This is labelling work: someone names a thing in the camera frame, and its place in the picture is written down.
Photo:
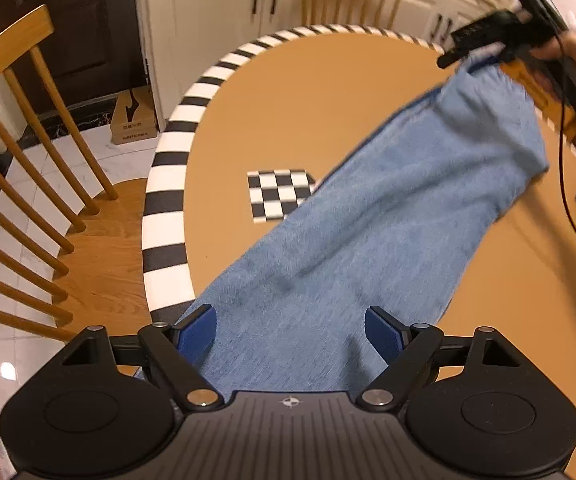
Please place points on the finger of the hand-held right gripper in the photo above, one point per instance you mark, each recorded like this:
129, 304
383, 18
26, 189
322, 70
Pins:
455, 56

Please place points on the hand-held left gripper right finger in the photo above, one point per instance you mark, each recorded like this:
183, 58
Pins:
383, 332

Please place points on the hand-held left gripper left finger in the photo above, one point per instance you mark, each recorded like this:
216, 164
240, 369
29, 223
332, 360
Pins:
199, 332

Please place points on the blue denim pants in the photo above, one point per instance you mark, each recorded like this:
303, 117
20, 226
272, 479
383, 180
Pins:
343, 235

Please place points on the plain wooden spindle chair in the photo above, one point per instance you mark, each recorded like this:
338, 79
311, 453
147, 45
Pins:
98, 270

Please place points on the checkerboard marker card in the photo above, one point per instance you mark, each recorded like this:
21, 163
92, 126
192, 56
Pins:
273, 195

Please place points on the brown cardboard box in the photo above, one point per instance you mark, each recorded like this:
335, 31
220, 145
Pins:
133, 125

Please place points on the white panelled cabinet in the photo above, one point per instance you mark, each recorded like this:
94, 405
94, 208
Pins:
208, 10

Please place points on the dark wooden door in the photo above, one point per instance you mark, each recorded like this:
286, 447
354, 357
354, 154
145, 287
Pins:
83, 10

